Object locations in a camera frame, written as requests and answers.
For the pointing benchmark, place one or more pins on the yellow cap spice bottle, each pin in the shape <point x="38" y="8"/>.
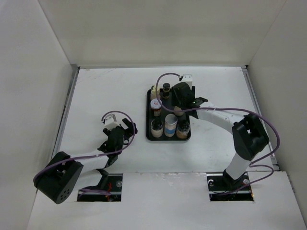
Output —
<point x="154" y="93"/>

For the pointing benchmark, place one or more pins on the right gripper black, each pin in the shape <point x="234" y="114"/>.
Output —
<point x="175" y="101"/>

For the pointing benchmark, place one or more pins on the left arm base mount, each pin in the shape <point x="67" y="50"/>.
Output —
<point x="108" y="189"/>

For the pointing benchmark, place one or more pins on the tall blue label spice jar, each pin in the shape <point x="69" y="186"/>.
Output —
<point x="170" y="125"/>

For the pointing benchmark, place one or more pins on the brown spice bottle black cap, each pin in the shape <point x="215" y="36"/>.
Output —
<point x="183" y="129"/>

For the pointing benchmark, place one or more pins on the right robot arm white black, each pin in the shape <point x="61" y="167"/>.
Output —
<point x="249" y="135"/>

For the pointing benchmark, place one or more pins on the white powder bottle silver cap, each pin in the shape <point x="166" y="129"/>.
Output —
<point x="178" y="111"/>

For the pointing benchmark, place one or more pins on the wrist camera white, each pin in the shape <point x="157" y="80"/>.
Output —
<point x="110" y="121"/>
<point x="187" y="78"/>

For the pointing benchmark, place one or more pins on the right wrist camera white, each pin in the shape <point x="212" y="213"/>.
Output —
<point x="187" y="78"/>

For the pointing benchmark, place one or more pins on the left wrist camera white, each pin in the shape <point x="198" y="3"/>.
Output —
<point x="110" y="121"/>

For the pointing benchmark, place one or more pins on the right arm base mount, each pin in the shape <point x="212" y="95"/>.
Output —
<point x="219" y="190"/>

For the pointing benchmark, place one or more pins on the white powder bottle black cap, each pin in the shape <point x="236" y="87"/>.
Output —
<point x="157" y="128"/>

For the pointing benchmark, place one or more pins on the black rectangular tray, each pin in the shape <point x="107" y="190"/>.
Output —
<point x="150" y="117"/>

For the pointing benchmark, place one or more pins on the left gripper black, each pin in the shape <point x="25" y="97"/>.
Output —
<point x="130" y="126"/>

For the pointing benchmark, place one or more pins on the small black pepper bottle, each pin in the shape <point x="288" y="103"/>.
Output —
<point x="166" y="90"/>

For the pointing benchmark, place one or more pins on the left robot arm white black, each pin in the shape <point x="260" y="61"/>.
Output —
<point x="58" y="179"/>

